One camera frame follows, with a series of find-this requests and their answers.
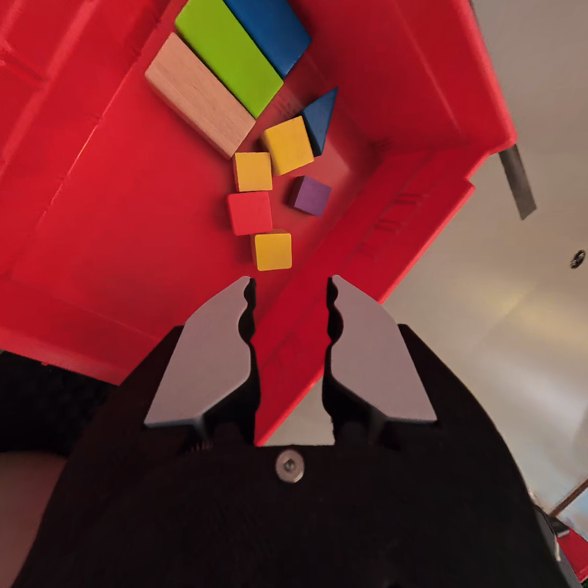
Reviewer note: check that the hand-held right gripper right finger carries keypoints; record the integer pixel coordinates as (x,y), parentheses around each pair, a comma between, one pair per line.
(381,367)

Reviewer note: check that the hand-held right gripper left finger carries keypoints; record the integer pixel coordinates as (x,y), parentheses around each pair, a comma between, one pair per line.
(202,367)

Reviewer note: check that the orange wooden cube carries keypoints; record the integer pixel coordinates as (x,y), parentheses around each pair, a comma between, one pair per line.
(272,250)
(252,171)
(287,144)

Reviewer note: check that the red wooden cube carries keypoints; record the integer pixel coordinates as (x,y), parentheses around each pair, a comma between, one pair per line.
(249,212)

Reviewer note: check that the red plastic bin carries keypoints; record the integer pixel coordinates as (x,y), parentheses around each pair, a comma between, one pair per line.
(115,229)

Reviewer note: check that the purple wooden cube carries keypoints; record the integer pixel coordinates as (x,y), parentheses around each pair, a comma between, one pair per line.
(310,196)

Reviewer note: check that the small blue triangle block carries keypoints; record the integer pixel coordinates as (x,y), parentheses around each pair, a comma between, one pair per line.
(319,121)

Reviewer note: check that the beige long wooden block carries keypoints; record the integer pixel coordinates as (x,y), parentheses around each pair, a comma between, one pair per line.
(202,96)

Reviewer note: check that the green wooden block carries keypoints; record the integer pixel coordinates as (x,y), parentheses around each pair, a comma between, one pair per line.
(229,55)

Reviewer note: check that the blue rectangular wooden block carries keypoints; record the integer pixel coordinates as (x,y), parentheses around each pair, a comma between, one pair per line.
(271,32)

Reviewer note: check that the round table grommet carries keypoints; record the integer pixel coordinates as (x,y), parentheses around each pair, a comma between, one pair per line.
(578,258)

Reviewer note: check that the red storage crate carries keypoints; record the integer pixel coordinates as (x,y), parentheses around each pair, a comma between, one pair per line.
(574,553)

